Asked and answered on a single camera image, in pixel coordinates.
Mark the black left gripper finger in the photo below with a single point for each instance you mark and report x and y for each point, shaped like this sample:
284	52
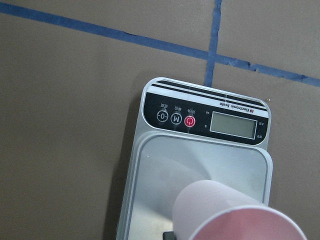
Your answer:
169	234

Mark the pink paper cup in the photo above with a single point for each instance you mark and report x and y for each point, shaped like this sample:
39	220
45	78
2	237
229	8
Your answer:
209	210

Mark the digital kitchen scale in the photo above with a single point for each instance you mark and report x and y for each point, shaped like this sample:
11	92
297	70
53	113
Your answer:
186	133

